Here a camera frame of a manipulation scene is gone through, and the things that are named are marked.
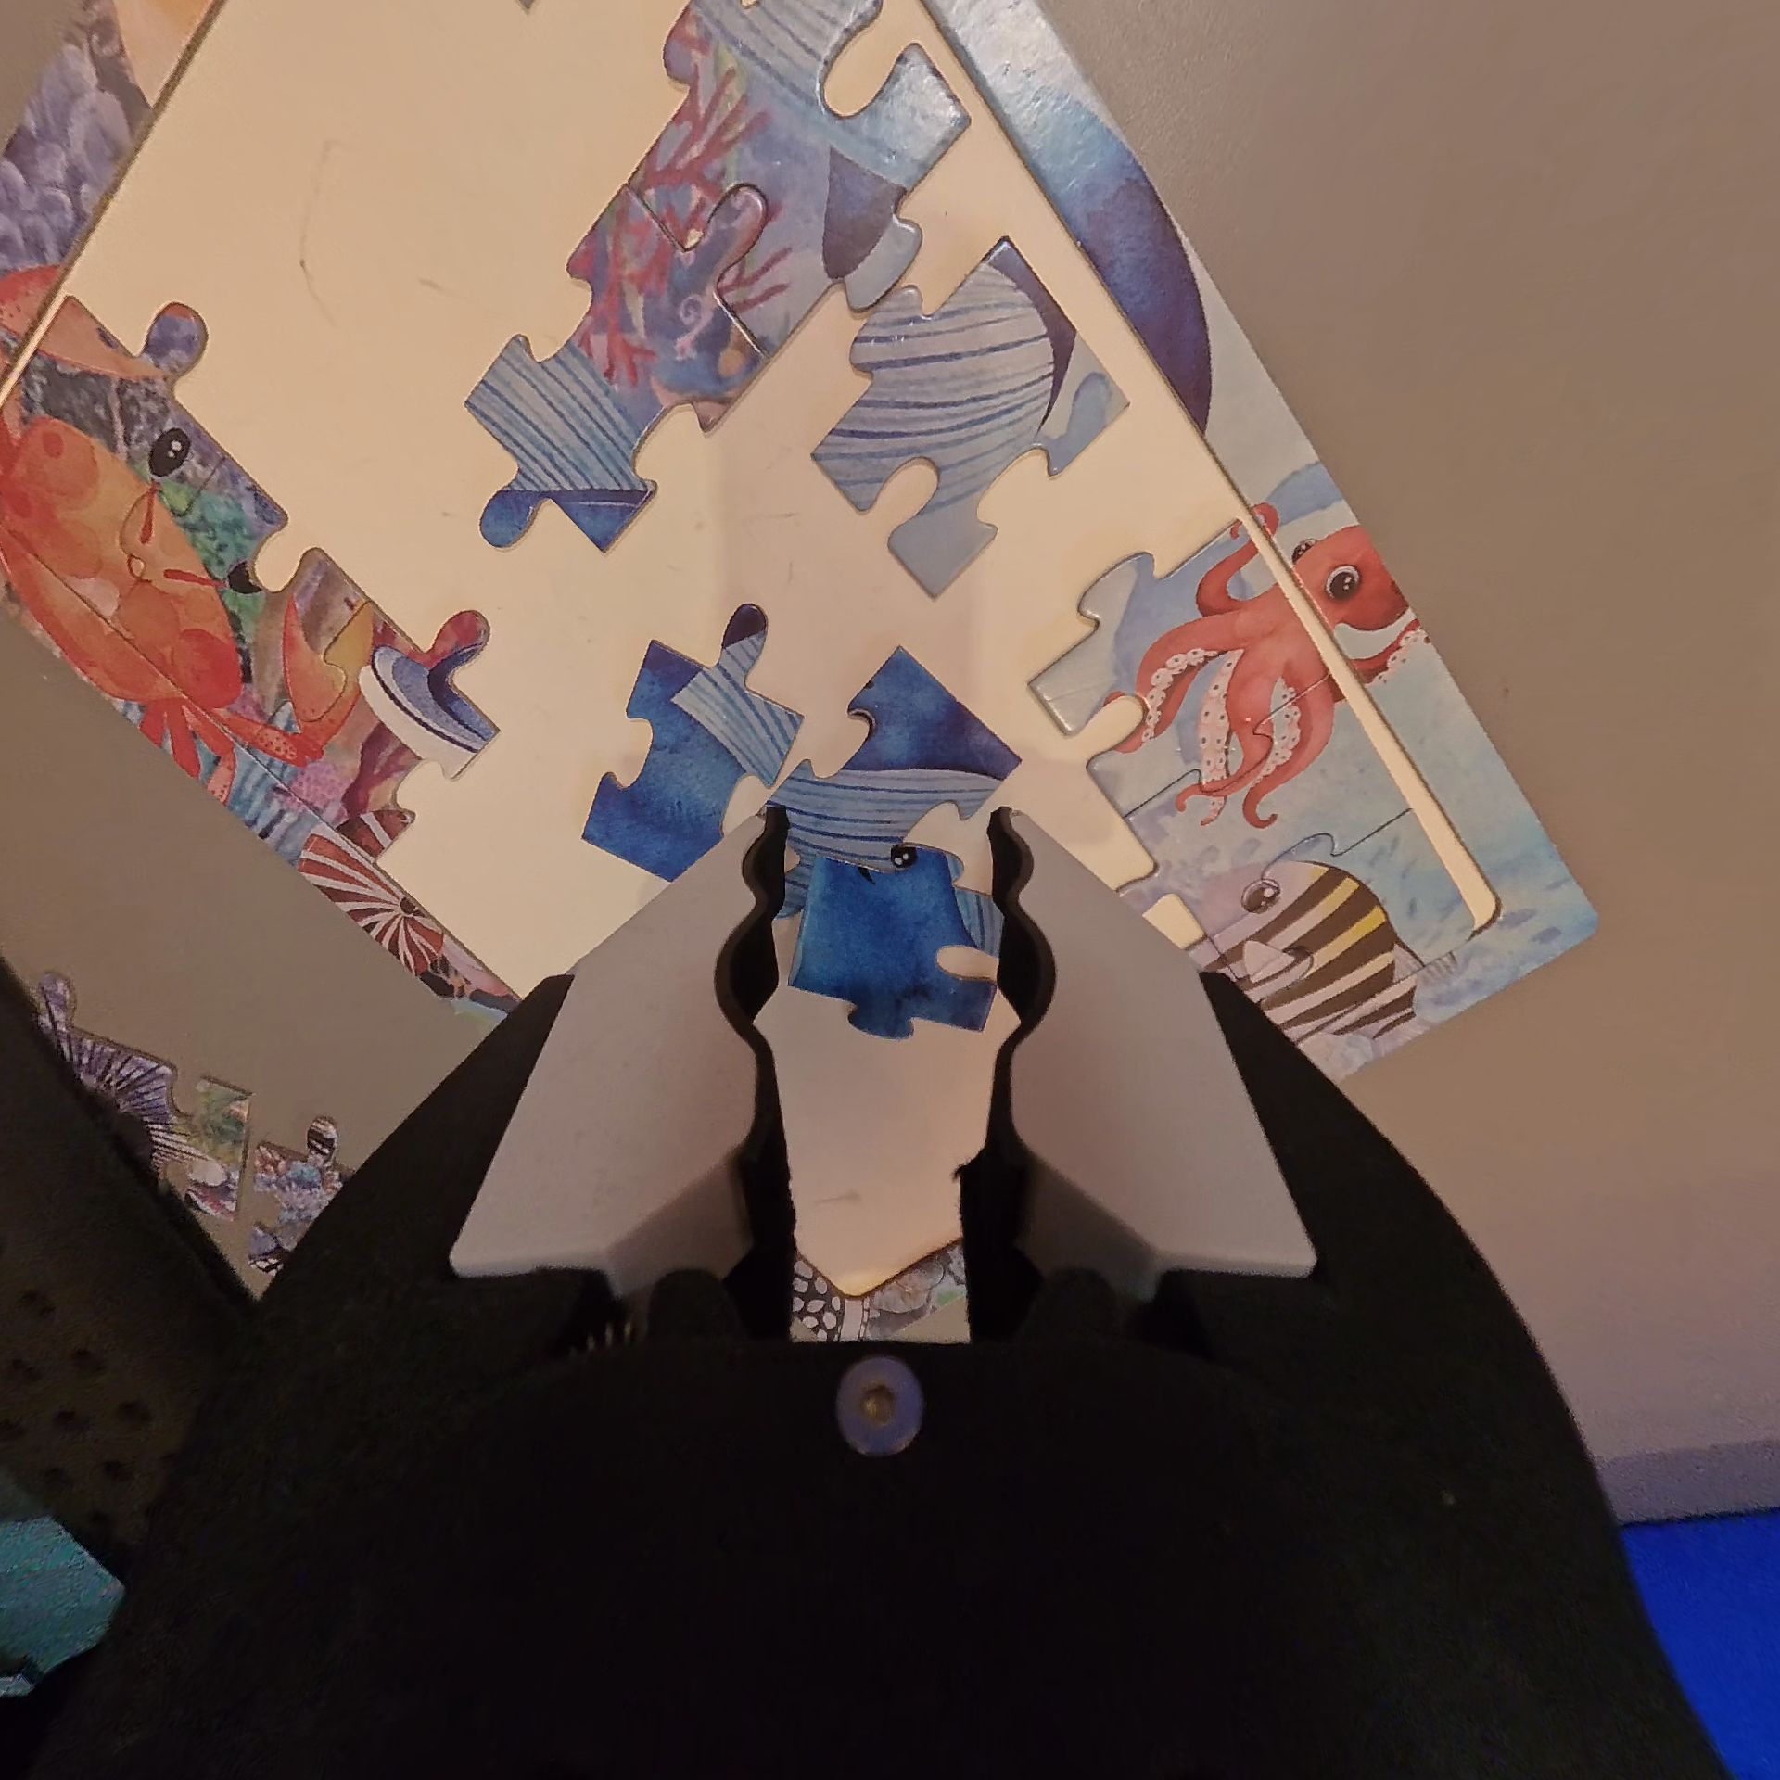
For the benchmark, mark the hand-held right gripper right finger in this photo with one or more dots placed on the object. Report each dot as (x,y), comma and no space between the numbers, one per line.
(1168,1140)

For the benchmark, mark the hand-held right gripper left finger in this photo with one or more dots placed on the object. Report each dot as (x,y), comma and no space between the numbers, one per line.
(599,1140)

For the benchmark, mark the ocean print puzzle board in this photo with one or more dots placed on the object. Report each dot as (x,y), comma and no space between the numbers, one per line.
(417,209)

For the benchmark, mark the pile of loose puzzle pieces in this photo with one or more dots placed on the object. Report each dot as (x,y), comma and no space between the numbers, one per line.
(209,1125)

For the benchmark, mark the black perforated pad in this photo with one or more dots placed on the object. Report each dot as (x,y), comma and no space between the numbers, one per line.
(83,1336)

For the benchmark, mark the group of assembled puzzle pieces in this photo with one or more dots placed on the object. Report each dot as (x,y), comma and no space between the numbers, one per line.
(974,418)

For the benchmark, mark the blue plastic storage bin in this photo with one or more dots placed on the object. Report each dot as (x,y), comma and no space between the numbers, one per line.
(1710,1669)

